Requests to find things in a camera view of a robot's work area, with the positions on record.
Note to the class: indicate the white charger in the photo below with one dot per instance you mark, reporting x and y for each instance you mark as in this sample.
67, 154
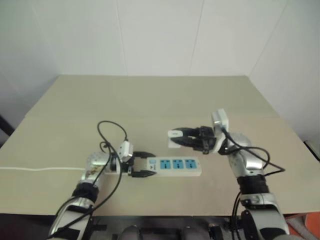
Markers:
173, 140

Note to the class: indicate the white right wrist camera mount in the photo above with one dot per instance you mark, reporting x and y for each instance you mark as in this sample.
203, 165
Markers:
220, 120

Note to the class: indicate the black object at room edge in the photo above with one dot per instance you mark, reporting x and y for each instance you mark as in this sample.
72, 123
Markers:
5, 126

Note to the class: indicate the white power strip blue sockets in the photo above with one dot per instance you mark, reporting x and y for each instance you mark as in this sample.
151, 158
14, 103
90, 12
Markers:
175, 166

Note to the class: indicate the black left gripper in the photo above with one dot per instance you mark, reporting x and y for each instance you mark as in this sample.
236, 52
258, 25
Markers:
130, 163

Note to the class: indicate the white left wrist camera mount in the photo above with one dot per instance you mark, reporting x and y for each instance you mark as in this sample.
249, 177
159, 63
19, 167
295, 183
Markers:
125, 149

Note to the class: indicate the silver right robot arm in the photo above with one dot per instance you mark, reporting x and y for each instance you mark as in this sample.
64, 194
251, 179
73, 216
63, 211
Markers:
250, 162

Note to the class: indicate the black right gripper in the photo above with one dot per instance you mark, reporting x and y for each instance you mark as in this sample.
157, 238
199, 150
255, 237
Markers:
206, 141

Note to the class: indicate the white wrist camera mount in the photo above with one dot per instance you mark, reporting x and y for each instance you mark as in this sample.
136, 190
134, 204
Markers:
125, 149
220, 120

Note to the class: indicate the orange object beside table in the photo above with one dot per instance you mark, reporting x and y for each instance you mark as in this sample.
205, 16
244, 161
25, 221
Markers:
312, 225

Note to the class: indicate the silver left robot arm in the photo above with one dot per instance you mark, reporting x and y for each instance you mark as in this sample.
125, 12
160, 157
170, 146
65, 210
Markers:
92, 162

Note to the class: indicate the black frame under table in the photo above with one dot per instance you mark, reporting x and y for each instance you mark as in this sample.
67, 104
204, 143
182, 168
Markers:
155, 225

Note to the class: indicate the dark rounded shape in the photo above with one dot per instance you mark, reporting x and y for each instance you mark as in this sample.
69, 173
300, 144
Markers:
128, 233

